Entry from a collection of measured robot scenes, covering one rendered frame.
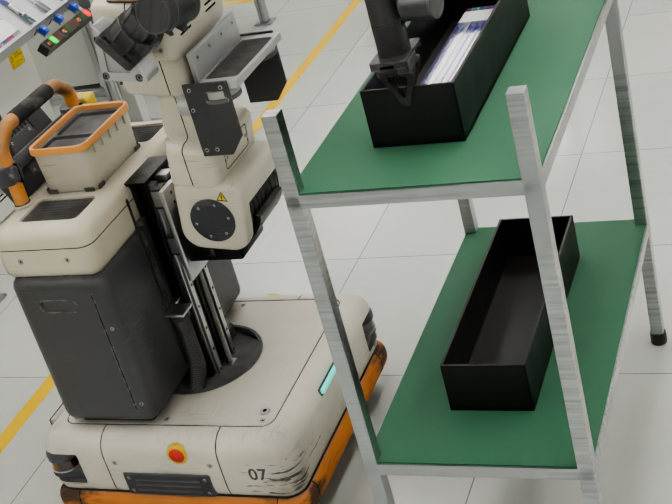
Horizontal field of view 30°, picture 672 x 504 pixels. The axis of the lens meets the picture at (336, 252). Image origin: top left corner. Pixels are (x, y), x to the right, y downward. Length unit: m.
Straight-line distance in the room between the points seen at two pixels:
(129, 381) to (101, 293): 0.23
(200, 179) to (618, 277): 0.95
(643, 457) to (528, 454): 0.55
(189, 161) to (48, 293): 0.44
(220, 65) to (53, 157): 0.45
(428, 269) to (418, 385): 1.13
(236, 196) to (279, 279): 1.29
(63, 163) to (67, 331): 0.37
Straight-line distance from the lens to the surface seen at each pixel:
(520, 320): 2.75
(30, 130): 2.99
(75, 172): 2.79
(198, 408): 2.92
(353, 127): 2.36
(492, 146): 2.15
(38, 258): 2.75
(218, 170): 2.63
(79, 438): 3.00
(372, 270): 3.80
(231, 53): 2.65
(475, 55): 2.29
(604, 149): 4.22
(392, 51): 2.13
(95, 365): 2.86
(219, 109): 2.52
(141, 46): 2.39
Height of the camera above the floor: 1.87
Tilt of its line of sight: 28 degrees down
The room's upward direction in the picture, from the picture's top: 16 degrees counter-clockwise
